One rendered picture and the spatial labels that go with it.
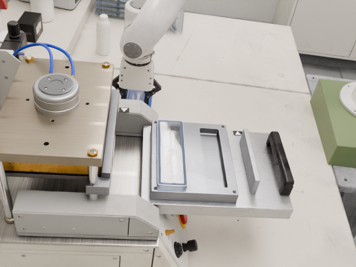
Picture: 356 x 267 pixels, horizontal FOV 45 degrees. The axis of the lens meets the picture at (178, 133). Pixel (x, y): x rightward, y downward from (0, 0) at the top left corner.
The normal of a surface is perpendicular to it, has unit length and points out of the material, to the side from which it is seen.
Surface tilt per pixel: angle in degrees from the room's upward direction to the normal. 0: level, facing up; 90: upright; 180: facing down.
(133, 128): 90
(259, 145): 0
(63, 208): 0
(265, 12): 90
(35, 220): 90
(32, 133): 0
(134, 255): 90
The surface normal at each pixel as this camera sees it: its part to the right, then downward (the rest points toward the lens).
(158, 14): 0.30, 0.12
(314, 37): -0.06, 0.67
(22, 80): 0.11, -0.73
